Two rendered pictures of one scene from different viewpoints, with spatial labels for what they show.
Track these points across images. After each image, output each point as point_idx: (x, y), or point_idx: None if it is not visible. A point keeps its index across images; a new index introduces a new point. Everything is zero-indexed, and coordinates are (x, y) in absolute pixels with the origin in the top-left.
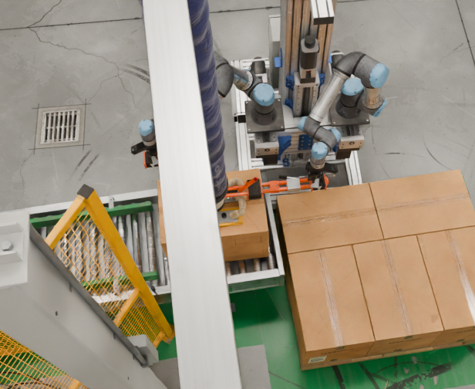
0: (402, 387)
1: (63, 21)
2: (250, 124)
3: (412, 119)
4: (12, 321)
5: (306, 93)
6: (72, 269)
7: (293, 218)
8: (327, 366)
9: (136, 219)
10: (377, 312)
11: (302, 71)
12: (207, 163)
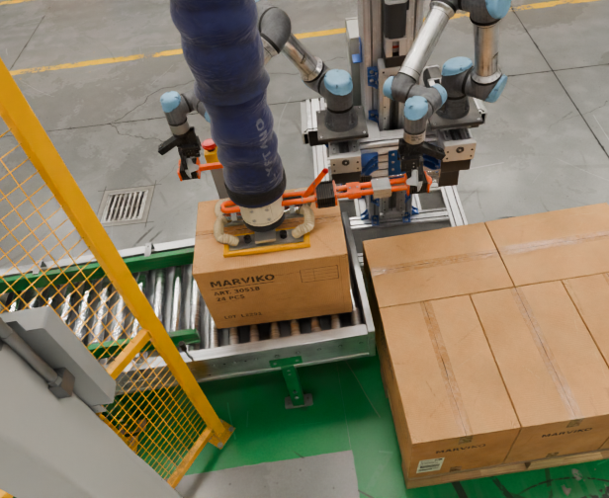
0: None
1: (144, 118)
2: (322, 131)
3: (524, 183)
4: None
5: None
6: (90, 336)
7: (386, 266)
8: (445, 482)
9: (179, 273)
10: (519, 384)
11: (388, 42)
12: None
